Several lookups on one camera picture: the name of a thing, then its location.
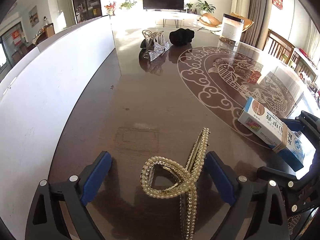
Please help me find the orange lounge chair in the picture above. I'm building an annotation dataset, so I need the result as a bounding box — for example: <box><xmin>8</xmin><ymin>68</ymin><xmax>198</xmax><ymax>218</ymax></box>
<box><xmin>199</xmin><ymin>12</ymin><xmax>254</xmax><ymax>32</ymax></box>

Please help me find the black knitted glove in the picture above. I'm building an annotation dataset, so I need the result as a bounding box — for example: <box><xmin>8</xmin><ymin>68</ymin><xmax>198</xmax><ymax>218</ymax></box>
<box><xmin>169</xmin><ymin>28</ymin><xmax>195</xmax><ymax>47</ymax></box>

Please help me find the grey curtain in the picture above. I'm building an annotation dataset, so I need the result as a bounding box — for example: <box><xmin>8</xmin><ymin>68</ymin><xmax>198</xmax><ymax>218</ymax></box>
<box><xmin>241</xmin><ymin>0</ymin><xmax>272</xmax><ymax>50</ymax></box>

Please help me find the pearl gold hair claw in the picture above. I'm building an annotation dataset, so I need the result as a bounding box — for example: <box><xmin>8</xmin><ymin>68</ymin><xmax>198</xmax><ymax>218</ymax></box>
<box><xmin>140</xmin><ymin>127</ymin><xmax>210</xmax><ymax>239</ymax></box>

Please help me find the red flower plant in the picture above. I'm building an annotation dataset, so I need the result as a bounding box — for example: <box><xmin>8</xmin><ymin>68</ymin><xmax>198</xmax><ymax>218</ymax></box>
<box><xmin>104</xmin><ymin>2</ymin><xmax>116</xmax><ymax>16</ymax></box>

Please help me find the red wall hanging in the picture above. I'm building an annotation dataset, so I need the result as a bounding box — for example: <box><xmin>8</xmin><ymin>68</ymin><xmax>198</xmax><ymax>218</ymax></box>
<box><xmin>272</xmin><ymin>0</ymin><xmax>283</xmax><ymax>10</ymax></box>

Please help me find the leafy plant beside television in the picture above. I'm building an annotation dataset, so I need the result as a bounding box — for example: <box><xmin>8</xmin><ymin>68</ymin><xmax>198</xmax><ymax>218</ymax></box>
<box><xmin>195</xmin><ymin>0</ymin><xmax>216</xmax><ymax>15</ymax></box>

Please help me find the white tv console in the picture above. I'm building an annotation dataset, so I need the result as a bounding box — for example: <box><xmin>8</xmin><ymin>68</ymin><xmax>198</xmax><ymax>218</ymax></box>
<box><xmin>141</xmin><ymin>10</ymin><xmax>200</xmax><ymax>28</ymax></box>

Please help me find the black flat television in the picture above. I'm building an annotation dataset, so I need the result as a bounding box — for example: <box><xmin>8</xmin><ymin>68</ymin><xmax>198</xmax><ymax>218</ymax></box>
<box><xmin>141</xmin><ymin>0</ymin><xmax>185</xmax><ymax>11</ymax></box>

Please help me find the wooden dining chair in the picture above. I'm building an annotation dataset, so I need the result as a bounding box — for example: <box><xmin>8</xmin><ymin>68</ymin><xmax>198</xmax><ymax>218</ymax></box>
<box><xmin>263</xmin><ymin>29</ymin><xmax>295</xmax><ymax>64</ymax></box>

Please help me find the blue white medicine box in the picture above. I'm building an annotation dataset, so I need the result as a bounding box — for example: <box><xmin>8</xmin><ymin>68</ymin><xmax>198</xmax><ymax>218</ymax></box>
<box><xmin>238</xmin><ymin>97</ymin><xmax>305</xmax><ymax>172</ymax></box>

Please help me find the green potted plant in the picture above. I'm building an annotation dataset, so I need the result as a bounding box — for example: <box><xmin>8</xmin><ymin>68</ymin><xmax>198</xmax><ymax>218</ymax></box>
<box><xmin>120</xmin><ymin>0</ymin><xmax>137</xmax><ymax>10</ymax></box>

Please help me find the clear jar black lid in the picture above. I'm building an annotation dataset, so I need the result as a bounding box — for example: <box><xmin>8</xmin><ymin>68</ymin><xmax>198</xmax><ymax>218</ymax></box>
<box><xmin>219</xmin><ymin>14</ymin><xmax>244</xmax><ymax>47</ymax></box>

